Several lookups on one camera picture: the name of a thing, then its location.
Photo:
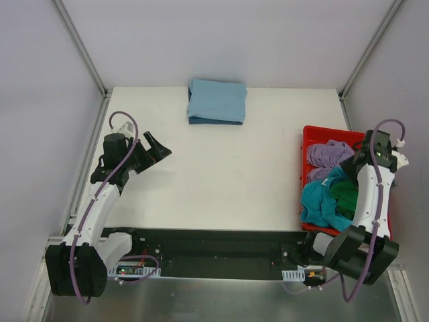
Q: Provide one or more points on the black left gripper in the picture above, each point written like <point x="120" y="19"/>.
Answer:
<point x="146" y="153"/>

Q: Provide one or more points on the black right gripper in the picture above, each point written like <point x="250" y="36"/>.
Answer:
<point x="356" y="161"/>

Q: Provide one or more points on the green t-shirt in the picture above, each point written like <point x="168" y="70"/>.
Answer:
<point x="345" y="194"/>

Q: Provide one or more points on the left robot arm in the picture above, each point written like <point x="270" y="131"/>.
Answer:
<point x="79" y="265"/>

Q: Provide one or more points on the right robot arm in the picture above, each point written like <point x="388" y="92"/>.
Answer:
<point x="363" y="250"/>

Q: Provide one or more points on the lavender crumpled t-shirt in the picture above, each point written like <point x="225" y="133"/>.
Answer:
<point x="325" y="157"/>

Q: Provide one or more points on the red plastic bin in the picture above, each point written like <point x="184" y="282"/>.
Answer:
<point x="373" y="186"/>

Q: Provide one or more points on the teal crumpled t-shirt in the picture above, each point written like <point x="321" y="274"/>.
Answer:
<point x="318" y="208"/>

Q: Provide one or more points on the light blue folded t-shirt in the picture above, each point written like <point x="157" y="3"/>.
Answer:
<point x="218" y="100"/>

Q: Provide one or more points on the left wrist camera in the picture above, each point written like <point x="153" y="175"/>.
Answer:
<point x="127" y="129"/>

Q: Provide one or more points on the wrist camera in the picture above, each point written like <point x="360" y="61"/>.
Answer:
<point x="127" y="129"/>
<point x="401" y="159"/>

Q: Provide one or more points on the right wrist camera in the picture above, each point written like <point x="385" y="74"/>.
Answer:
<point x="401" y="159"/>

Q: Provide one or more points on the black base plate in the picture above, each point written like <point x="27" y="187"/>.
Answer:
<point x="216" y="254"/>

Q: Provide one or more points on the right aluminium frame post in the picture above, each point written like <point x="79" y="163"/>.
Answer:
<point x="370" y="48"/>

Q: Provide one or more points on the aluminium frame post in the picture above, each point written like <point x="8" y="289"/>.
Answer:
<point x="370" y="48"/>
<point x="80" y="47"/>

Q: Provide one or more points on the left aluminium frame post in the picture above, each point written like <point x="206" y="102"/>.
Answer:
<point x="80" y="47"/>

